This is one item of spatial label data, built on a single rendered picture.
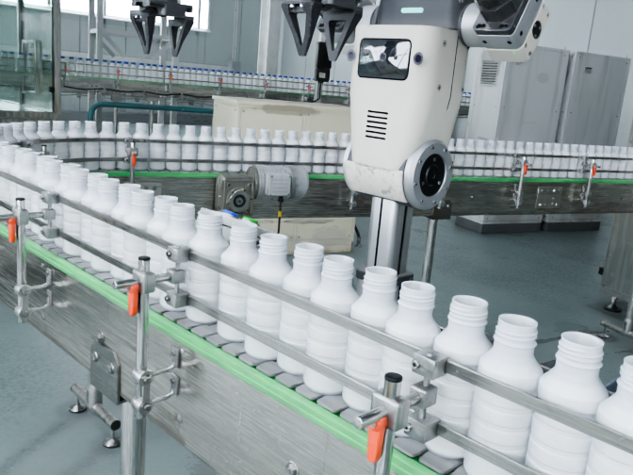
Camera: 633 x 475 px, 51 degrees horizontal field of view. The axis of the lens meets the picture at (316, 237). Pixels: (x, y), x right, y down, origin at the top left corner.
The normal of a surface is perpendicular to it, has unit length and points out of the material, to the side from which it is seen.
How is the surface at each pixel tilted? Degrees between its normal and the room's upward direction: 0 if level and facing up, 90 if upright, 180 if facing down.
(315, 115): 90
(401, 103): 90
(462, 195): 90
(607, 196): 90
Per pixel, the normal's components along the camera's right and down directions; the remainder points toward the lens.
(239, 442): -0.72, 0.10
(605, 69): 0.44, 0.24
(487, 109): -0.90, 0.03
